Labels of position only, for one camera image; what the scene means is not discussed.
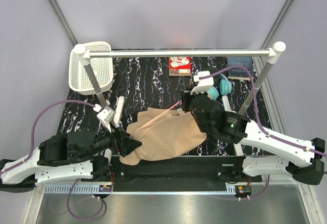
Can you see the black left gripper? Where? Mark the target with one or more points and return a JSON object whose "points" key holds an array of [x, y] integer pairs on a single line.
{"points": [[121, 144]]}

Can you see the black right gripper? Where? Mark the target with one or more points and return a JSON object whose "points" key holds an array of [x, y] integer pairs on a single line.
{"points": [[187, 96]]}

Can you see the pink wire hanger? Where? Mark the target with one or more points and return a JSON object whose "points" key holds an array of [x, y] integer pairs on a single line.
{"points": [[166, 111]]}

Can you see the beige t shirt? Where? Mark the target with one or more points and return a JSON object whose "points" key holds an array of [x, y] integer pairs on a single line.
{"points": [[170, 136]]}

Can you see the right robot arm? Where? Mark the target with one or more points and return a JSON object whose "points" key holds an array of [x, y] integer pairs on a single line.
{"points": [[300, 159]]}

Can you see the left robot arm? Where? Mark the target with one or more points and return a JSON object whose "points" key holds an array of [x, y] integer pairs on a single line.
{"points": [[77, 155]]}

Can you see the red book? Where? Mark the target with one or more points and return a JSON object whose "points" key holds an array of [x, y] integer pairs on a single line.
{"points": [[180, 66]]}

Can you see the dark green cup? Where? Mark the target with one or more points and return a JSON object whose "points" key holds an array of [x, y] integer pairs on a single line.
{"points": [[213, 72]]}

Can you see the teal headphones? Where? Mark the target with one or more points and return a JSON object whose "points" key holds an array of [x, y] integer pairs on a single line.
{"points": [[222, 86]]}

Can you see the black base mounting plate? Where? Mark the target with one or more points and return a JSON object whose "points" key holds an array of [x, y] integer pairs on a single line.
{"points": [[194, 174]]}

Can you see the dark blue book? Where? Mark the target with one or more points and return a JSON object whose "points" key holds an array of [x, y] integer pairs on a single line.
{"points": [[239, 65]]}

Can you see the white plastic basket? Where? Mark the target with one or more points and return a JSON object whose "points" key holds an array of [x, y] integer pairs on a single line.
{"points": [[78, 79]]}

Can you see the white and silver clothes rack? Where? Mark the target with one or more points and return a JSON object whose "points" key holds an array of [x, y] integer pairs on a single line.
{"points": [[272, 54]]}

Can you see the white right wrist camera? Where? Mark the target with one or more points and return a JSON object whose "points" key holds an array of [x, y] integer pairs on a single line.
{"points": [[203, 82]]}

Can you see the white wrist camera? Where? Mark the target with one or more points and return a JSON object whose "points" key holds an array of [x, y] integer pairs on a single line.
{"points": [[203, 82], [105, 116]]}

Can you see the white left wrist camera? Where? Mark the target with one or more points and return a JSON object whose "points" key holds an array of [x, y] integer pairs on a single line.
{"points": [[105, 116]]}

